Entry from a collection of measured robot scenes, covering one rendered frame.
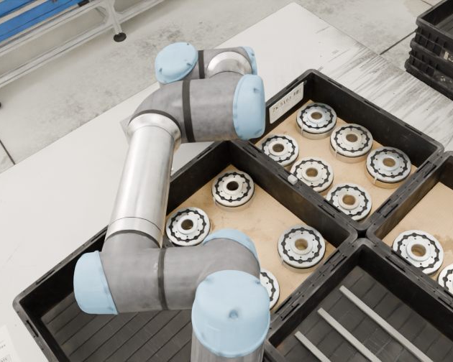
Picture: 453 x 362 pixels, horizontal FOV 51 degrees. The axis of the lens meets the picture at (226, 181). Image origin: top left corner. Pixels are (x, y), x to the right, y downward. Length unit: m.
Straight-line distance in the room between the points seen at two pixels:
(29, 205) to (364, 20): 2.18
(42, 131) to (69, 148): 1.15
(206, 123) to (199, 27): 2.19
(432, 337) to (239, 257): 0.58
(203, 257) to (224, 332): 0.13
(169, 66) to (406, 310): 0.79
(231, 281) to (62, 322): 0.68
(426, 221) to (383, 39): 1.85
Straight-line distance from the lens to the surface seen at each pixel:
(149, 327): 1.05
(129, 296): 0.57
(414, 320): 1.05
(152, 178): 0.69
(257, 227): 1.10
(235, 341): 0.46
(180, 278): 0.55
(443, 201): 1.19
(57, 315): 1.12
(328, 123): 1.25
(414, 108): 1.54
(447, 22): 2.22
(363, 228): 1.00
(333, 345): 1.01
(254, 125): 0.84
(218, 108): 0.83
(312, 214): 1.05
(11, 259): 1.40
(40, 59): 2.90
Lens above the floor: 1.79
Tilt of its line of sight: 55 degrees down
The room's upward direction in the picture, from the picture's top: 11 degrees counter-clockwise
